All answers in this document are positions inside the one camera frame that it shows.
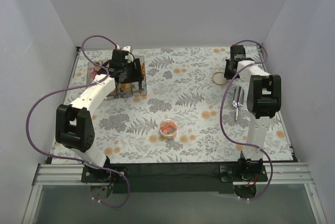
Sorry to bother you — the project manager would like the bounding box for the floral patterned table mat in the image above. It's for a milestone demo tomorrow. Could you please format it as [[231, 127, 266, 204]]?
[[52, 47, 293, 164]]

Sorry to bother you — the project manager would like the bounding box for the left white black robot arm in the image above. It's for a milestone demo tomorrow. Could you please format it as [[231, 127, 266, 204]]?
[[55, 46, 144, 182]]

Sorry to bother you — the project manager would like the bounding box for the aluminium frame rail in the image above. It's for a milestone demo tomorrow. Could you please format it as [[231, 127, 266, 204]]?
[[23, 162, 327, 223]]

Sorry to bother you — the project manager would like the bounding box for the silver metal scoop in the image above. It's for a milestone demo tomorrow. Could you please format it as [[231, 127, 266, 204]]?
[[232, 86, 245, 121]]

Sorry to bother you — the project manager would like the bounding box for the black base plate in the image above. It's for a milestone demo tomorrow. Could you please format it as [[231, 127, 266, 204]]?
[[81, 159, 128, 183], [219, 164, 269, 199]]

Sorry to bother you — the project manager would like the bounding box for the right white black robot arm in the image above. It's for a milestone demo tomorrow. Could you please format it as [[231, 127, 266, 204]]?
[[220, 43, 282, 182]]

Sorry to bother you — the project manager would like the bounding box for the clear compartment candy box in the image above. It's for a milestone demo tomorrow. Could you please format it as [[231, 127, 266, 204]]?
[[96, 52, 147, 99]]

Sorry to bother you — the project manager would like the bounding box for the round wooden jar lid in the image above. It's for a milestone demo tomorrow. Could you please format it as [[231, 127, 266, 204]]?
[[212, 71, 227, 85]]

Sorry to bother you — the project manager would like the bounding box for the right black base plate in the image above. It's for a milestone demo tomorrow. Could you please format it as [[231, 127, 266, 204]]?
[[219, 164, 269, 199]]

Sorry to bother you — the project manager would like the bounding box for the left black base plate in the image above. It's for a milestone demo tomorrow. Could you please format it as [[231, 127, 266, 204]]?
[[81, 159, 128, 183]]

